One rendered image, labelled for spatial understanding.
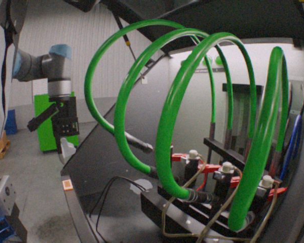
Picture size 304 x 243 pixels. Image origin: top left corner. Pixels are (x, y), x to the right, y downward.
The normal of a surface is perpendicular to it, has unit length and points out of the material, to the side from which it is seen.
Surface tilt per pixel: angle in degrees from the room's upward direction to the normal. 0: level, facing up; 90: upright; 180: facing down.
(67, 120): 90
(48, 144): 90
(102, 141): 90
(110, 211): 0
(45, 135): 90
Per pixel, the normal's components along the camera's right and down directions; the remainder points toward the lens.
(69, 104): 0.59, 0.16
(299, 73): -0.81, 0.11
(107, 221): 0.00, -0.98
